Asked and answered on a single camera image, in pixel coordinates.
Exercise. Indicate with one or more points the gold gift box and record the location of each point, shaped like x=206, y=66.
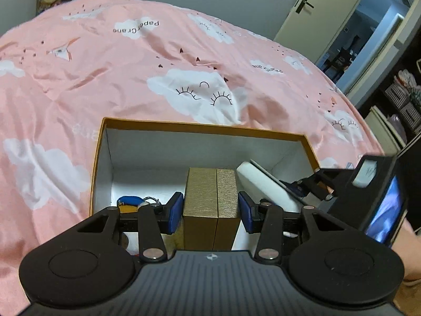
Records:
x=210, y=215

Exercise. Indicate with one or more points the white box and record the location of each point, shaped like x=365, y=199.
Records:
x=260, y=184

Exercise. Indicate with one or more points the dark storage shelf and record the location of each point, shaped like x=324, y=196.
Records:
x=393, y=99

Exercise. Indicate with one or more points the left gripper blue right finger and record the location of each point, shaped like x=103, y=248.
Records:
x=265, y=219

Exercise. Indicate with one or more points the orange cardboard box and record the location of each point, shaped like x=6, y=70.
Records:
x=209, y=165

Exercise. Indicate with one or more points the red panda plush doll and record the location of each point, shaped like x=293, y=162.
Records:
x=131, y=203

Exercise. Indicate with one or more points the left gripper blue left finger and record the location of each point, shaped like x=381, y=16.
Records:
x=154, y=220

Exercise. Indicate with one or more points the cream room door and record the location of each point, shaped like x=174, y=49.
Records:
x=312, y=25

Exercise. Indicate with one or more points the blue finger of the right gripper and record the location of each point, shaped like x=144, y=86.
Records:
x=317, y=184

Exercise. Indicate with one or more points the smartphone with lit screen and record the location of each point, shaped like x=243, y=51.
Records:
x=389, y=213

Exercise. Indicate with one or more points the person's hand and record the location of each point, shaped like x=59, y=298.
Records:
x=407, y=246

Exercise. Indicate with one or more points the pink cloud-print duvet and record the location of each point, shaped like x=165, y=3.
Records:
x=67, y=69

